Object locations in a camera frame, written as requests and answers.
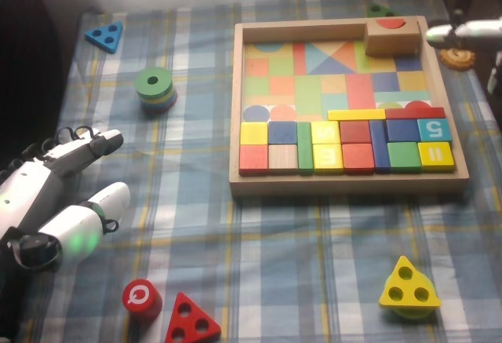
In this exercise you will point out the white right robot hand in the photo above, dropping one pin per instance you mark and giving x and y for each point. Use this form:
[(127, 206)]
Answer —
[(478, 29)]

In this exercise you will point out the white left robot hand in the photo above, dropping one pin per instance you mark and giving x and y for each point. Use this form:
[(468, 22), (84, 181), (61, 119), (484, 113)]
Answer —
[(31, 192)]

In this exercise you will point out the natural wooden arch block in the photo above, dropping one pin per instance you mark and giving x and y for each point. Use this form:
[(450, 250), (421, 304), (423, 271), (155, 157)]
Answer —
[(392, 44)]

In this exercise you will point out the red half cylinder block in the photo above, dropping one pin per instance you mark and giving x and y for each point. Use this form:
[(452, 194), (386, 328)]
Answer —
[(390, 24)]

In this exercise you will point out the green piece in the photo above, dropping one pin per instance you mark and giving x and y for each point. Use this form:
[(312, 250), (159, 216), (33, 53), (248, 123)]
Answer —
[(372, 13)]

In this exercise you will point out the blue triangle with holes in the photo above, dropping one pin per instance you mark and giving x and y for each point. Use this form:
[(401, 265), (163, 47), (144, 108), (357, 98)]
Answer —
[(91, 37)]

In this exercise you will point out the red triangle with holes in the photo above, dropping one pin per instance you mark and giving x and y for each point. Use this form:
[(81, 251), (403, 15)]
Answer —
[(190, 321)]

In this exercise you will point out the wooden puzzle tray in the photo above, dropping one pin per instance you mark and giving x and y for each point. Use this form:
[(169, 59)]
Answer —
[(345, 190)]

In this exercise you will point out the yellow triangle with holes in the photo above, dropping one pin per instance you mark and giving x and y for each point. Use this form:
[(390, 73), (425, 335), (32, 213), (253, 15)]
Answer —
[(408, 289)]

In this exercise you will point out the red cylinder white letter Q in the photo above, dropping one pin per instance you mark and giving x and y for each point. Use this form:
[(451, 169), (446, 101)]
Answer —
[(142, 309)]

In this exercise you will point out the light green round disc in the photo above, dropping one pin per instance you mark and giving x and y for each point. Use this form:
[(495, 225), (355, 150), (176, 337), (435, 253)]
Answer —
[(411, 312)]

